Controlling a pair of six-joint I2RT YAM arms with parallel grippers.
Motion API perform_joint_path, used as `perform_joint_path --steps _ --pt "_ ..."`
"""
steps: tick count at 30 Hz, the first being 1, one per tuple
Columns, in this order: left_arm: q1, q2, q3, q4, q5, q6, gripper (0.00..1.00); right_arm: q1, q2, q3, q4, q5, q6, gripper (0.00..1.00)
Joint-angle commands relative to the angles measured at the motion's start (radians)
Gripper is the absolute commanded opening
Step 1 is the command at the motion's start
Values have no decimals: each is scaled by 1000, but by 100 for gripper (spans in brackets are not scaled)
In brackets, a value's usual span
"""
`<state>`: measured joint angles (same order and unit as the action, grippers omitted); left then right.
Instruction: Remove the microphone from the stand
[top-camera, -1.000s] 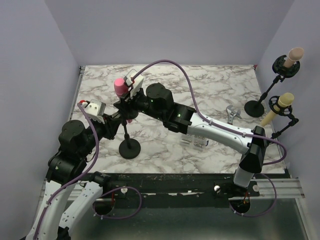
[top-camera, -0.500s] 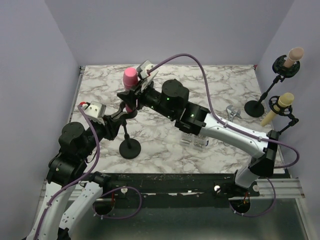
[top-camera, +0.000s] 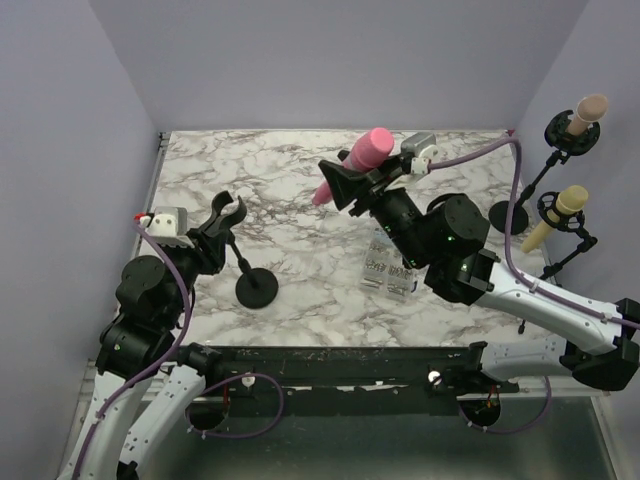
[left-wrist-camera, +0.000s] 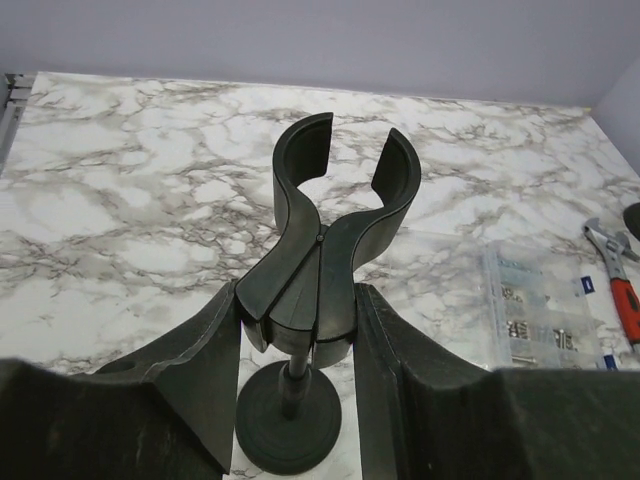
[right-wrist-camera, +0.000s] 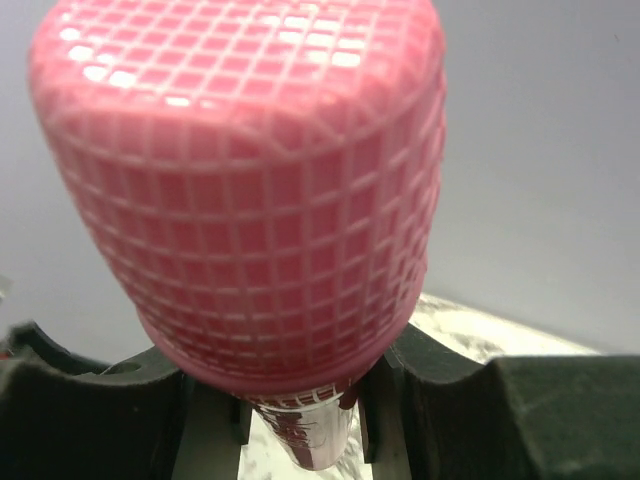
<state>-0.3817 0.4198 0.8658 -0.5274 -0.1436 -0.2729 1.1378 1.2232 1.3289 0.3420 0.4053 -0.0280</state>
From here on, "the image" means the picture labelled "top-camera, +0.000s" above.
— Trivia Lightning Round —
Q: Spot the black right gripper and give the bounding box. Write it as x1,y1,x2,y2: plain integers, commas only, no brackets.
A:
319,149,432,269

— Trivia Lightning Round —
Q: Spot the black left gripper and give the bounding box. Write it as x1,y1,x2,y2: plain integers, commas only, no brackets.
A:
158,226,227,325

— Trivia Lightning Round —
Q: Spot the black round-base microphone stand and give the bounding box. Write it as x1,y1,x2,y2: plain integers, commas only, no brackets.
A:
197,191,280,310

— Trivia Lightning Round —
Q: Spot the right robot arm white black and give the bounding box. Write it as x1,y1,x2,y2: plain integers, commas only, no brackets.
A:
319,153,639,392

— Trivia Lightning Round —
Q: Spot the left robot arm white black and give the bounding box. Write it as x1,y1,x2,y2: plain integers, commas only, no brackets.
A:
59,219,234,479

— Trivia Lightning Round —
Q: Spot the yellow toy microphone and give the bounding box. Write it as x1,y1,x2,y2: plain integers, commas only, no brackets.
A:
521,185,589,254

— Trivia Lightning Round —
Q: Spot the beige pink toy microphone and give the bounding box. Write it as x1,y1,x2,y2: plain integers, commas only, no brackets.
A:
566,94,609,136

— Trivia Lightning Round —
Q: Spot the clear plastic screw box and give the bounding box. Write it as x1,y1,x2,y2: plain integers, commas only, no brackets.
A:
358,227,417,302

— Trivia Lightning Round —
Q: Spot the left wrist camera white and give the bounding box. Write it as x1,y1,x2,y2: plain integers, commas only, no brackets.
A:
135,206,193,248

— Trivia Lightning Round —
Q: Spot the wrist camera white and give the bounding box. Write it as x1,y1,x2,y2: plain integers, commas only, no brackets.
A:
400,132,439,175
135,206,193,248

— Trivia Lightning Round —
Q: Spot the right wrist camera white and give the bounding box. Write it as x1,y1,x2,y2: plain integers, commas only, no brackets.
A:
400,132,439,175

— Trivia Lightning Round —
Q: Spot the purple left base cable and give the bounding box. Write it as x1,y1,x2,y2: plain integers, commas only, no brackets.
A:
185,372,285,441

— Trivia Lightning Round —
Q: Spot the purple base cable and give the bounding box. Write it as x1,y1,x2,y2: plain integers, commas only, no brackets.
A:
457,374,557,434
185,372,285,441

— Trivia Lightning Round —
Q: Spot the black stand with shock mount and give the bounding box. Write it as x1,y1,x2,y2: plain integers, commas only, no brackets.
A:
488,107,602,236

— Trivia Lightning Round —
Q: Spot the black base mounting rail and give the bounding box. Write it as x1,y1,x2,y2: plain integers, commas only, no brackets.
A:
190,342,519,425

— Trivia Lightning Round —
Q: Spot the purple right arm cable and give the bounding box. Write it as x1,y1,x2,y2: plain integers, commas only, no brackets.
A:
427,137,640,331

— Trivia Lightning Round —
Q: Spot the black tripod stand shock mount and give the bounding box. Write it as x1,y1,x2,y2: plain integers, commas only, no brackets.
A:
517,190,599,336

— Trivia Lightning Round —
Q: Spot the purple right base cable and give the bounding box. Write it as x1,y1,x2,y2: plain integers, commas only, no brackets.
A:
457,374,557,434

